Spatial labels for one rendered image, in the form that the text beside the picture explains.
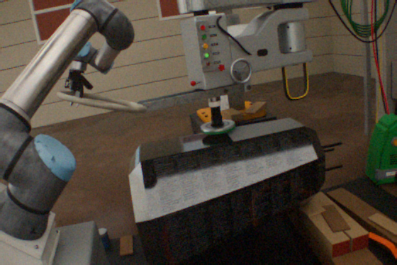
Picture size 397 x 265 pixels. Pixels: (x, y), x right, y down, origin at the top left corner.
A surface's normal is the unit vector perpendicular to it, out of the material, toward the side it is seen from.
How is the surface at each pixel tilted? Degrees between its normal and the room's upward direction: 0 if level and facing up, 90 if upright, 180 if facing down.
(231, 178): 45
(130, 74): 90
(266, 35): 90
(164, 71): 90
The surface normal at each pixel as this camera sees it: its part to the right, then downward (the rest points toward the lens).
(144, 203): -0.67, -0.22
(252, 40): 0.43, 0.21
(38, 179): 0.22, 0.26
